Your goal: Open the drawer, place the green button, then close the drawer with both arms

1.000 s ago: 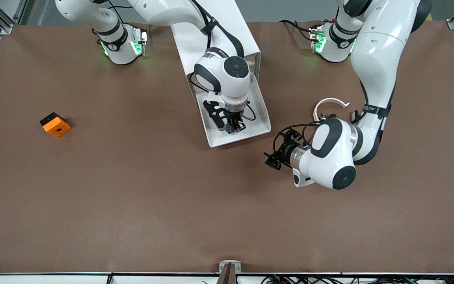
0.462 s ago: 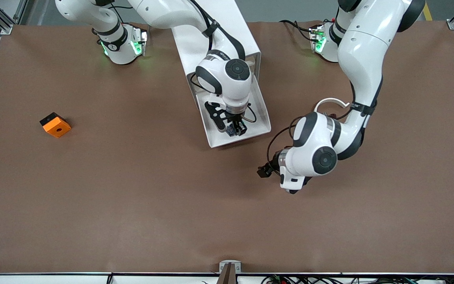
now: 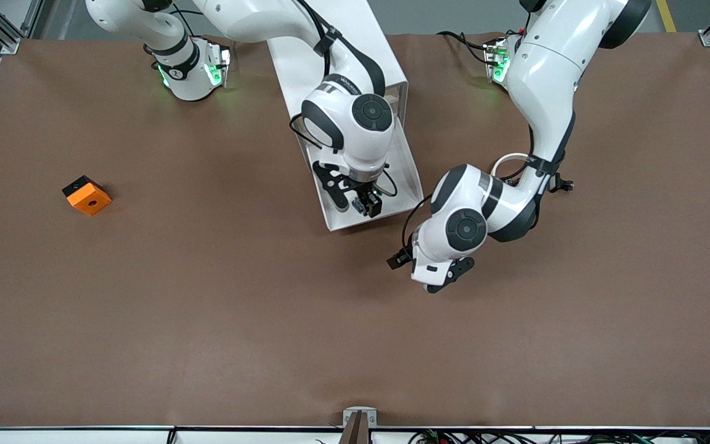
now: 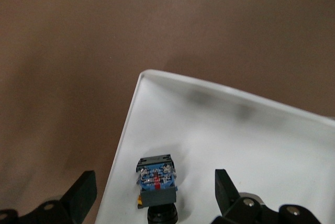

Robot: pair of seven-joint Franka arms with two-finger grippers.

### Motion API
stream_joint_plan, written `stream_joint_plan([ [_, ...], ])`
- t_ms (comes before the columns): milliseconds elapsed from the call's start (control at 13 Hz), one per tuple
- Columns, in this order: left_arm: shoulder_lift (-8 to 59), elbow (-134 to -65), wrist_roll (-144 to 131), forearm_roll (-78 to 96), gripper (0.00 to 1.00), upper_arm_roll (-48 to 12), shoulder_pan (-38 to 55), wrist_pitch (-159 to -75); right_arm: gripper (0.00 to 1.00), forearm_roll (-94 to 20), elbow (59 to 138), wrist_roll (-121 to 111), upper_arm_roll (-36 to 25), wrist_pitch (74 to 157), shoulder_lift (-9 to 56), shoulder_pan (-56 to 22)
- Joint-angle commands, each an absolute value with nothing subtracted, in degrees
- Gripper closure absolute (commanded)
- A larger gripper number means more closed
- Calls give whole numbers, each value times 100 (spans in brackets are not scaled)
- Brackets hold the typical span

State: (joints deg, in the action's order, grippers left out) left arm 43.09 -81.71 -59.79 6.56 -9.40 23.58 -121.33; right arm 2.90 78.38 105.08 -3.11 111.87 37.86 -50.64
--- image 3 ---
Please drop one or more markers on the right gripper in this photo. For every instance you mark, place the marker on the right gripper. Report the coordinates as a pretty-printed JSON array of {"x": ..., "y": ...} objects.
[{"x": 369, "y": 198}]

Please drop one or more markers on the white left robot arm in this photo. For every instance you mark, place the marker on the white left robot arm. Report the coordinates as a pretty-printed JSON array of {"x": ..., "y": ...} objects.
[{"x": 546, "y": 68}]

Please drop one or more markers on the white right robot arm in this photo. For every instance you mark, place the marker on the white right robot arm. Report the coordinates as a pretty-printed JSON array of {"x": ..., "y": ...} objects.
[{"x": 256, "y": 18}]

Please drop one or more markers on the white curved plastic part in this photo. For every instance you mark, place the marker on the white curved plastic part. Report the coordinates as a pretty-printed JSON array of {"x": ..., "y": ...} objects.
[{"x": 503, "y": 159}]

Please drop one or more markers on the small black clip part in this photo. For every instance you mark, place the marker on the small black clip part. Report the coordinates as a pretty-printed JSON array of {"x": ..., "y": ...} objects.
[{"x": 566, "y": 184}]

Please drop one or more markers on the brown table mat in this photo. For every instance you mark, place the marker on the brown table mat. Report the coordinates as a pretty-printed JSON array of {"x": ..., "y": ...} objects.
[{"x": 207, "y": 308}]

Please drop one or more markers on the orange box with black base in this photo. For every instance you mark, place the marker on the orange box with black base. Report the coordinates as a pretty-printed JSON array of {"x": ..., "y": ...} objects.
[{"x": 91, "y": 200}]

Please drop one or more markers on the grey metal bracket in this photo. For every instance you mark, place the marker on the grey metal bracket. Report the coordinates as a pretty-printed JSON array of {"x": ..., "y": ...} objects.
[{"x": 360, "y": 411}]

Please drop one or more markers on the dark brown camera post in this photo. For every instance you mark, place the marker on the dark brown camera post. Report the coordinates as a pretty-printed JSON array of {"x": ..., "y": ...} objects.
[{"x": 355, "y": 431}]

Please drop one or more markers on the white table edge rail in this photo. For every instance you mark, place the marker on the white table edge rail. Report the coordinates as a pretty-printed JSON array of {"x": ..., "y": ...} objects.
[{"x": 84, "y": 436}]

